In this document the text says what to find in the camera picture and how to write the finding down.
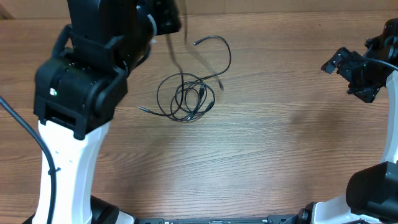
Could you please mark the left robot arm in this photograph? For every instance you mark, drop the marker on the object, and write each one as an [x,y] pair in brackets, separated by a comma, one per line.
[76,93]

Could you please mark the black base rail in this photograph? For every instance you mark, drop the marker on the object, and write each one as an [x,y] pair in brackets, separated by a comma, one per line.
[271,219]

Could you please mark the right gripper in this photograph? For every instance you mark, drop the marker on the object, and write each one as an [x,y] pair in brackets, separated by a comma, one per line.
[369,93]

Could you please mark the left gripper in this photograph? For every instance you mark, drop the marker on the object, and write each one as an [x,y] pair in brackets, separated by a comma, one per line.
[165,23]

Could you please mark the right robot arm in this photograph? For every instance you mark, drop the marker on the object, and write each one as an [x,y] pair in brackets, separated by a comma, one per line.
[371,193]

